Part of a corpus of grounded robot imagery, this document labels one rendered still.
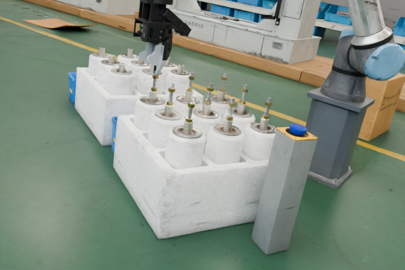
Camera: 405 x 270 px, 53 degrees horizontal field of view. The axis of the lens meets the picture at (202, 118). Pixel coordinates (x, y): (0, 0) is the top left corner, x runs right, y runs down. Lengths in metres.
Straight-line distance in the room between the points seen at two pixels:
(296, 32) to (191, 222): 2.27
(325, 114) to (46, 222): 0.93
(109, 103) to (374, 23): 0.87
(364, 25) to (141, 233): 0.84
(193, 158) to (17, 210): 0.46
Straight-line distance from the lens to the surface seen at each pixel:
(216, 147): 1.06
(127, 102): 1.46
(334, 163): 1.49
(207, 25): 3.45
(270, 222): 1.04
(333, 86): 1.45
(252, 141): 1.12
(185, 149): 0.99
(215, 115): 1.17
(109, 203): 1.18
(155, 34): 1.13
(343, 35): 1.45
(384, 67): 1.31
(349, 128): 1.46
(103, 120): 1.46
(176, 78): 1.56
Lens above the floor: 0.63
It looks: 20 degrees down
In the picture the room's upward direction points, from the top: 9 degrees clockwise
